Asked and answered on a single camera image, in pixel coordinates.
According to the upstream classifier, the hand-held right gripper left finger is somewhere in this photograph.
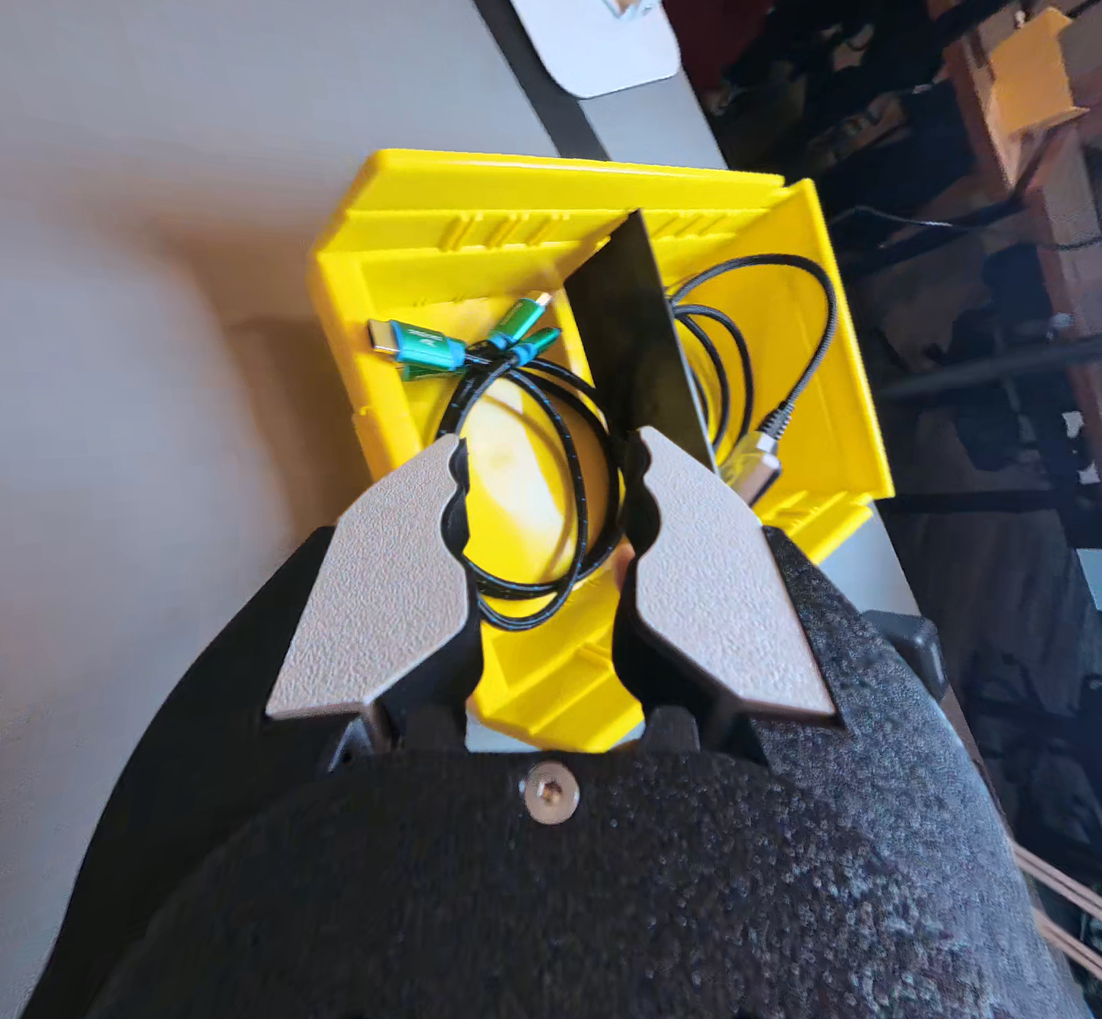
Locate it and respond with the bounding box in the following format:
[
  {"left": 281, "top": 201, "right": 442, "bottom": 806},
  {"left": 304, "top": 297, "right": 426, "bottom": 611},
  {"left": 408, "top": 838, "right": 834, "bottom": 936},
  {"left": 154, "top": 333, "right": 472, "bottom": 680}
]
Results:
[{"left": 265, "top": 436, "right": 483, "bottom": 749}]

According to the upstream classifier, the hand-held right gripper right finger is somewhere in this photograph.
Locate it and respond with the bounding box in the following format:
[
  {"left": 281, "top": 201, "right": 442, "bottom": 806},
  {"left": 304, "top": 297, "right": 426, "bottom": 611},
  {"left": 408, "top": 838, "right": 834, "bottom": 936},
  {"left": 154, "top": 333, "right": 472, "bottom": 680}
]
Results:
[{"left": 613, "top": 425, "right": 838, "bottom": 749}]

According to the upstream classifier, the grey switch adapter with cable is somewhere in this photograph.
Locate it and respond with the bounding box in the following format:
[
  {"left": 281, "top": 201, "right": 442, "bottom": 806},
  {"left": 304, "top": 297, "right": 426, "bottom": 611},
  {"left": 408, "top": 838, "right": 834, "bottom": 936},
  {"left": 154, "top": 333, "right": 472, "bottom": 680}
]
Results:
[{"left": 667, "top": 253, "right": 840, "bottom": 512}]

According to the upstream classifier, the yellow plastic bin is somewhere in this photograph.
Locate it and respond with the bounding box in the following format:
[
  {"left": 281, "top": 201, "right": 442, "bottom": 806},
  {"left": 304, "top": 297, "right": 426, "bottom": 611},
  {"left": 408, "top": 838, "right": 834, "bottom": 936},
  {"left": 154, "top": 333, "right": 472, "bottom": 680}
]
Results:
[{"left": 308, "top": 148, "right": 897, "bottom": 753}]

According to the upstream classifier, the black bin divider sheet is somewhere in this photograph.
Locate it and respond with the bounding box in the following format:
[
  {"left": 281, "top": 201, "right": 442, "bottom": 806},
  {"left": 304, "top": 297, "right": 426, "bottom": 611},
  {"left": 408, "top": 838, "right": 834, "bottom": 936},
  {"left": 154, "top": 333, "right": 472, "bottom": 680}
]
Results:
[{"left": 564, "top": 210, "right": 720, "bottom": 473}]

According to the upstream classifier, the wooden top desk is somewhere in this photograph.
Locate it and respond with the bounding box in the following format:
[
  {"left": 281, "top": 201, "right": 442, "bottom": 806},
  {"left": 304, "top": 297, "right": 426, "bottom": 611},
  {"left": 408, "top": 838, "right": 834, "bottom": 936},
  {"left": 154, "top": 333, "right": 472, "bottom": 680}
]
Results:
[{"left": 908, "top": 0, "right": 1102, "bottom": 400}]

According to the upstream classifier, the white board stand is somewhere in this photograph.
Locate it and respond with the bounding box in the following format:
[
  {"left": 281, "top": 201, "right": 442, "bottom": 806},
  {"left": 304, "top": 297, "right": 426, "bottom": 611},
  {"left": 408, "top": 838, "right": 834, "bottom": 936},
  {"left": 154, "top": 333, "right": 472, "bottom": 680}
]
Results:
[{"left": 469, "top": 0, "right": 711, "bottom": 99}]

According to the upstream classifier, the small yellow holder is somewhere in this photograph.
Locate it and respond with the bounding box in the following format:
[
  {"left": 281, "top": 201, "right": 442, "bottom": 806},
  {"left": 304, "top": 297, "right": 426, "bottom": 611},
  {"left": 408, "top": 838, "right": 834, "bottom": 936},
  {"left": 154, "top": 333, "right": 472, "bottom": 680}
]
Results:
[{"left": 985, "top": 6, "right": 1090, "bottom": 141}]

